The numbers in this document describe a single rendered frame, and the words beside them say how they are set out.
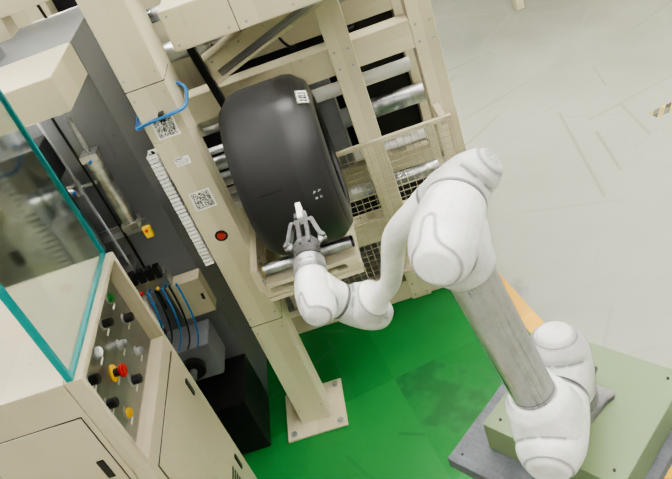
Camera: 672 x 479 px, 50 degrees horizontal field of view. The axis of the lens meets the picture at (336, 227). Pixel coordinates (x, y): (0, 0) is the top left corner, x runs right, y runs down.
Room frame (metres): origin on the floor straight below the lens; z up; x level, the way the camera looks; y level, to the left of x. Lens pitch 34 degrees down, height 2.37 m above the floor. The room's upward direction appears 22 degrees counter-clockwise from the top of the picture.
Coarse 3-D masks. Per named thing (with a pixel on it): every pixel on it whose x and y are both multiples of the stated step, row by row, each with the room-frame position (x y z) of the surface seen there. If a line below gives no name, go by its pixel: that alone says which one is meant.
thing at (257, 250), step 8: (256, 240) 2.22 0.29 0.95; (256, 248) 2.16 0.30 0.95; (264, 248) 2.28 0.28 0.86; (256, 256) 2.11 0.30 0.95; (264, 256) 2.22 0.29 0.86; (256, 264) 2.07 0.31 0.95; (256, 272) 2.03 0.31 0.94; (256, 280) 2.03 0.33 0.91; (264, 280) 2.06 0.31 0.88; (264, 288) 2.03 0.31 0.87
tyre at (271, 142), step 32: (256, 96) 2.17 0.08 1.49; (288, 96) 2.11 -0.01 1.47; (224, 128) 2.12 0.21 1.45; (256, 128) 2.04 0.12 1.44; (288, 128) 2.01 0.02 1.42; (320, 128) 2.05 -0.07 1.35; (256, 160) 1.97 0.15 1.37; (288, 160) 1.95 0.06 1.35; (320, 160) 1.95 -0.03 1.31; (256, 192) 1.93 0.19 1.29; (288, 192) 1.92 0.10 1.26; (256, 224) 1.95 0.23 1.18; (288, 224) 1.91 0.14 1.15; (320, 224) 1.91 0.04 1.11
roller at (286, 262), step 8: (344, 240) 2.05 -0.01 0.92; (352, 240) 2.04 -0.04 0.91; (320, 248) 2.06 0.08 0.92; (328, 248) 2.05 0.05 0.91; (336, 248) 2.04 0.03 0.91; (344, 248) 2.04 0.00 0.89; (288, 256) 2.08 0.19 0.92; (264, 264) 2.09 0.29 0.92; (272, 264) 2.07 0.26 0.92; (280, 264) 2.06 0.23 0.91; (288, 264) 2.06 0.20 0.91; (264, 272) 2.07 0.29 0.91; (272, 272) 2.06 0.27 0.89
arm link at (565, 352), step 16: (544, 336) 1.20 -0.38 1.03; (560, 336) 1.19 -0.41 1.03; (576, 336) 1.18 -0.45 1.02; (544, 352) 1.17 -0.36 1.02; (560, 352) 1.15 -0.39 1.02; (576, 352) 1.14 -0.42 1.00; (560, 368) 1.13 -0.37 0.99; (576, 368) 1.12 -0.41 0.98; (592, 368) 1.15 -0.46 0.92; (592, 384) 1.12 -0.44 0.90
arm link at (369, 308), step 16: (416, 192) 1.29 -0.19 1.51; (400, 208) 1.33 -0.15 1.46; (416, 208) 1.26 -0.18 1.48; (400, 224) 1.30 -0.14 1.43; (384, 240) 1.34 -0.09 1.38; (400, 240) 1.31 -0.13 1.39; (384, 256) 1.35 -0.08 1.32; (400, 256) 1.34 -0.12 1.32; (384, 272) 1.38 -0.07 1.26; (400, 272) 1.37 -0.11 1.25; (352, 288) 1.48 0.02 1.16; (368, 288) 1.46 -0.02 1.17; (384, 288) 1.41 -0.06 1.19; (352, 304) 1.44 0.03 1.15; (368, 304) 1.42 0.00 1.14; (384, 304) 1.42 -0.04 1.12; (352, 320) 1.44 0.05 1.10; (368, 320) 1.42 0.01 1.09; (384, 320) 1.44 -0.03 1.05
